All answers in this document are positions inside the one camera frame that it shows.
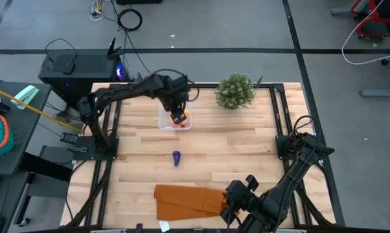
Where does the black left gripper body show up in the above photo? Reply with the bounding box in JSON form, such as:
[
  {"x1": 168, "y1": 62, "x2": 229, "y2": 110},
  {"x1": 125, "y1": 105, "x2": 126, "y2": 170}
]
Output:
[{"x1": 159, "y1": 77, "x2": 191, "y2": 114}]

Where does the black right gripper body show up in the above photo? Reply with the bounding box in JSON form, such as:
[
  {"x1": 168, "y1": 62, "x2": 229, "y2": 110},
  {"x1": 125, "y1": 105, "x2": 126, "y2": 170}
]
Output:
[{"x1": 225, "y1": 179, "x2": 260, "y2": 213}]

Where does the clear plastic tupperware container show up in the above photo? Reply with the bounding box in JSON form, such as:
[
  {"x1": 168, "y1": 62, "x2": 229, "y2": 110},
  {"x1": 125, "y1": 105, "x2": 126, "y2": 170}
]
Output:
[{"x1": 157, "y1": 98, "x2": 194, "y2": 131}]

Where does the orange brown folded cloth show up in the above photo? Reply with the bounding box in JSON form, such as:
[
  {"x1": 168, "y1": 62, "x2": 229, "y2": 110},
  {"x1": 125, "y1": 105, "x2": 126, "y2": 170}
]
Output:
[{"x1": 154, "y1": 184, "x2": 242, "y2": 222}]

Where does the small green potted plant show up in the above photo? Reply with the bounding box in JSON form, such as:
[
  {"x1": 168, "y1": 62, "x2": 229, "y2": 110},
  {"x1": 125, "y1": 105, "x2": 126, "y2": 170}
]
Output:
[{"x1": 214, "y1": 72, "x2": 257, "y2": 110}]

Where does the black wifi antenna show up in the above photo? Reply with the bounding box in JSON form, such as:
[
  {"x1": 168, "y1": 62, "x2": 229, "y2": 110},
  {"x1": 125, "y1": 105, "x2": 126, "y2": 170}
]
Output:
[{"x1": 106, "y1": 37, "x2": 126, "y2": 60}]

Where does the black computer tower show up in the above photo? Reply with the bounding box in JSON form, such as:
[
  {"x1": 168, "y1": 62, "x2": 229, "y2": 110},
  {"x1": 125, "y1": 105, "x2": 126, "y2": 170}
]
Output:
[{"x1": 38, "y1": 48, "x2": 133, "y2": 111}]

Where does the flat black box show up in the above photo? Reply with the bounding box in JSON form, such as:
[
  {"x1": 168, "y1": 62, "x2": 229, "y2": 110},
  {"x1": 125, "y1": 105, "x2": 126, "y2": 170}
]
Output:
[{"x1": 115, "y1": 0, "x2": 163, "y2": 5}]

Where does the black power adapter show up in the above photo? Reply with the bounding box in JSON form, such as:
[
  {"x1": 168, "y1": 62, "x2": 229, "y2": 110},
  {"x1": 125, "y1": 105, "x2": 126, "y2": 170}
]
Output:
[{"x1": 59, "y1": 131, "x2": 80, "y2": 145}]

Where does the small black box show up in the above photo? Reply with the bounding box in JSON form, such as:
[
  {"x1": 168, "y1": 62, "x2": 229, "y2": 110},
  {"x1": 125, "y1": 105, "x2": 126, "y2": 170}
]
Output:
[{"x1": 60, "y1": 60, "x2": 76, "y2": 75}]

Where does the mint green stapler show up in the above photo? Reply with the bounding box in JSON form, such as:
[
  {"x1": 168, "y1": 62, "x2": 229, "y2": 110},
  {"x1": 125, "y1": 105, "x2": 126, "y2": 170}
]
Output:
[{"x1": 10, "y1": 84, "x2": 40, "y2": 106}]

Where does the grey metal bar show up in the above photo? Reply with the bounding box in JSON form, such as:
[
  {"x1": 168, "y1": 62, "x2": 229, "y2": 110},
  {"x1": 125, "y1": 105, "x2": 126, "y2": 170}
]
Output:
[{"x1": 358, "y1": 86, "x2": 390, "y2": 99}]

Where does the black side table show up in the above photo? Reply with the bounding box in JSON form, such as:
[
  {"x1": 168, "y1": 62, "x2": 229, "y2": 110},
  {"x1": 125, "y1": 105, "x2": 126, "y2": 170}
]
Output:
[{"x1": 0, "y1": 79, "x2": 73, "y2": 233}]

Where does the teal orange plastic object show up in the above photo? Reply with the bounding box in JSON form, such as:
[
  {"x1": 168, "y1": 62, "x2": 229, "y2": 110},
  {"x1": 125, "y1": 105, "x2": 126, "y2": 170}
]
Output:
[{"x1": 0, "y1": 113, "x2": 15, "y2": 162}]

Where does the red black cart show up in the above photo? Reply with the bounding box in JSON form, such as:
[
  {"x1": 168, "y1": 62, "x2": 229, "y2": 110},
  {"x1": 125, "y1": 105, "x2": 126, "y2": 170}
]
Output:
[{"x1": 350, "y1": 0, "x2": 390, "y2": 39}]

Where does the black metal table frame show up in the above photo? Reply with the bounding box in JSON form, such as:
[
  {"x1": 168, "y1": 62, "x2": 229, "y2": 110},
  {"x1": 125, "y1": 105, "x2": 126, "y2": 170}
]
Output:
[{"x1": 65, "y1": 82, "x2": 337, "y2": 233}]

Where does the coiled black cable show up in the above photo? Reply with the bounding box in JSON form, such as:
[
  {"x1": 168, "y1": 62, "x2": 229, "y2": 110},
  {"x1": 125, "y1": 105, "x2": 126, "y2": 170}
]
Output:
[{"x1": 116, "y1": 7, "x2": 163, "y2": 83}]

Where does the white cable bundle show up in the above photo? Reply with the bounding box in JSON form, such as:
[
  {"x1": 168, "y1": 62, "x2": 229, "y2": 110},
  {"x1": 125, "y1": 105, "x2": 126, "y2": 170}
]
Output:
[{"x1": 89, "y1": 0, "x2": 105, "y2": 22}]

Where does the yellow cord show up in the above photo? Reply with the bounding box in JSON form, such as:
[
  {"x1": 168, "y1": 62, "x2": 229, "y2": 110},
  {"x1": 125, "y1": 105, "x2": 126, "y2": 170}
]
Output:
[{"x1": 0, "y1": 84, "x2": 83, "y2": 133}]

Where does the long white cable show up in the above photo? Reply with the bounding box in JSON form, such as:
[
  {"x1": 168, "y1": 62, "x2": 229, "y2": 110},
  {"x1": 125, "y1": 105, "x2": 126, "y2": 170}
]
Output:
[{"x1": 341, "y1": 0, "x2": 390, "y2": 65}]

